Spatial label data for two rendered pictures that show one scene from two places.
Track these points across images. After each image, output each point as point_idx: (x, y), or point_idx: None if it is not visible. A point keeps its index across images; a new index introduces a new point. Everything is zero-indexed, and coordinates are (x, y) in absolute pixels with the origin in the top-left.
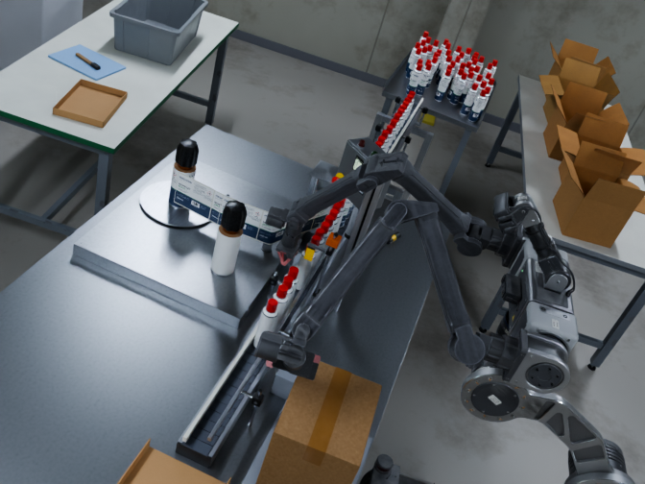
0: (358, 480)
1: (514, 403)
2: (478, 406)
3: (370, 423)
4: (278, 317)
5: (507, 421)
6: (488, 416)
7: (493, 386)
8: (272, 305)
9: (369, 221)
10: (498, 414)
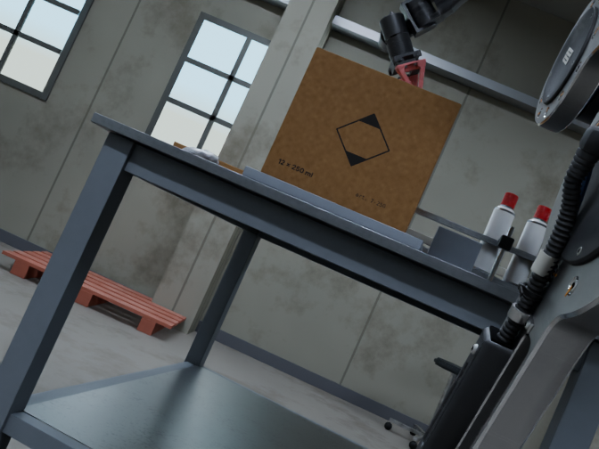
0: (340, 216)
1: (586, 32)
2: (545, 93)
3: (386, 74)
4: (520, 246)
5: (568, 88)
6: (550, 105)
7: (575, 28)
8: (505, 193)
9: None
10: (561, 82)
